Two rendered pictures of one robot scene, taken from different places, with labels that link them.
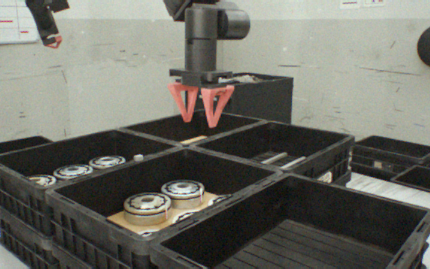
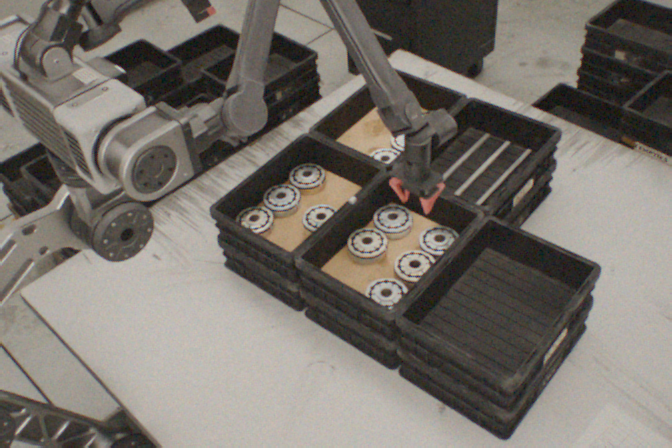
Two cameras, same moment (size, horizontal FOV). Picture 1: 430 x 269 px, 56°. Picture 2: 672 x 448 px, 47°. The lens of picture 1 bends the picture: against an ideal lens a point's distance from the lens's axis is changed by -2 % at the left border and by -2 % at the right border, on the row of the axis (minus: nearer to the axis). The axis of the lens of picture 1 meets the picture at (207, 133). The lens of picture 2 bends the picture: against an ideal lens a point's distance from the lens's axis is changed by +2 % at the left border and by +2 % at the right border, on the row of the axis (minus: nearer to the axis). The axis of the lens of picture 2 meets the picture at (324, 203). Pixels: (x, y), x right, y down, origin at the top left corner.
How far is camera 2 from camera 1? 1.18 m
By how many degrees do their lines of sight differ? 29
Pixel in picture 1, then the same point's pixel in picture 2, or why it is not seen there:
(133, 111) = not seen: outside the picture
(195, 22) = (414, 153)
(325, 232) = (519, 263)
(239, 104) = not seen: outside the picture
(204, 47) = (421, 167)
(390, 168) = (635, 62)
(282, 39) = not seen: outside the picture
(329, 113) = not seen: outside the picture
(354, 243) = (540, 276)
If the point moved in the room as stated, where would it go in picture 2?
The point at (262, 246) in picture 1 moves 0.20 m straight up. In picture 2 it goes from (467, 283) to (470, 225)
